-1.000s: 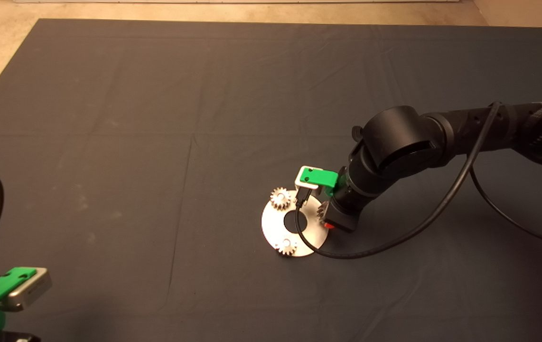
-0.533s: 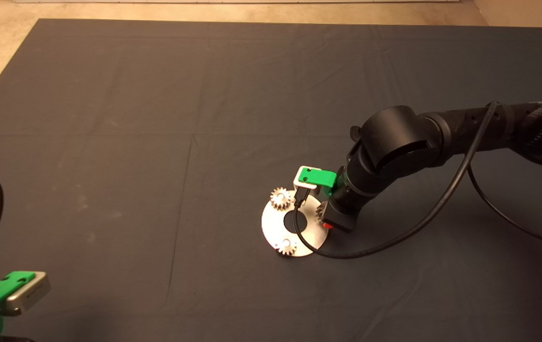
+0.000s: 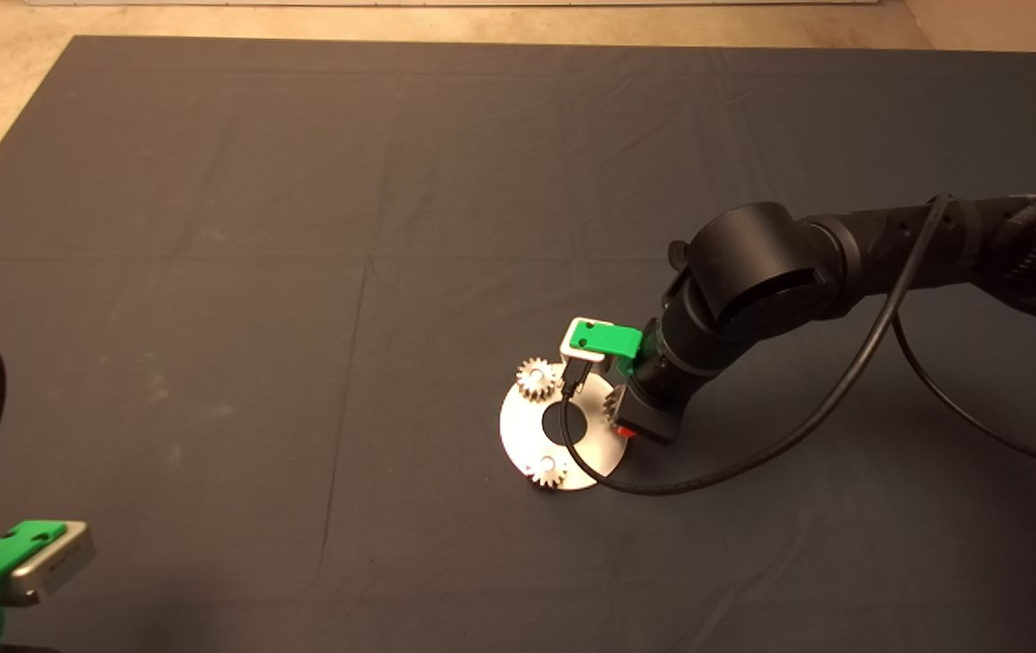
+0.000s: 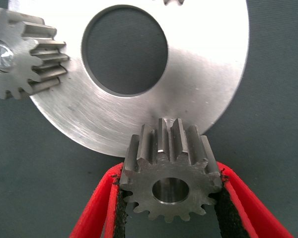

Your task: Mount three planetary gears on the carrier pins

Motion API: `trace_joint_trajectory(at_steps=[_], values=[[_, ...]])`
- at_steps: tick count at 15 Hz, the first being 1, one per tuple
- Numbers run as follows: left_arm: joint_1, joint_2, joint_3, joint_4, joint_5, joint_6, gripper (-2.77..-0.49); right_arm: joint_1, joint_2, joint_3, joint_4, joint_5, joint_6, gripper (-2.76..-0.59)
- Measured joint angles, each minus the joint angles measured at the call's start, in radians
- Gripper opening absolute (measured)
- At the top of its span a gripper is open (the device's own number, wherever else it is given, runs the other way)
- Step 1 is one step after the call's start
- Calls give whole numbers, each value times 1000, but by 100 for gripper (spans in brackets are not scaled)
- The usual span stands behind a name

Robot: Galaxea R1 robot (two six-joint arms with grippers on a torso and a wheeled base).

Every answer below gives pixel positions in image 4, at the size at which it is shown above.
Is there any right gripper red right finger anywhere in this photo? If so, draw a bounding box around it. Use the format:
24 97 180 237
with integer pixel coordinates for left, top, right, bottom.
213 161 295 238

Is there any bright steel planetary gear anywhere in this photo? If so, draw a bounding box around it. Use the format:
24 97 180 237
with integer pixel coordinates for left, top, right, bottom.
0 5 71 100

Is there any dark steel planetary gear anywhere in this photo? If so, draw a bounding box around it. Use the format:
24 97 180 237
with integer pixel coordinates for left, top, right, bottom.
119 117 224 223

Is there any round metal carrier plate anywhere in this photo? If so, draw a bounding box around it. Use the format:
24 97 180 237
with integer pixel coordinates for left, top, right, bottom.
29 0 250 158

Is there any dark grey table cloth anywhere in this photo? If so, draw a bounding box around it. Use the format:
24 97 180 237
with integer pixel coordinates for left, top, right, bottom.
0 0 298 238

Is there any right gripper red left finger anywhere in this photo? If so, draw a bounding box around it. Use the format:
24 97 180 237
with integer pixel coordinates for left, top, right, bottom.
69 162 129 238

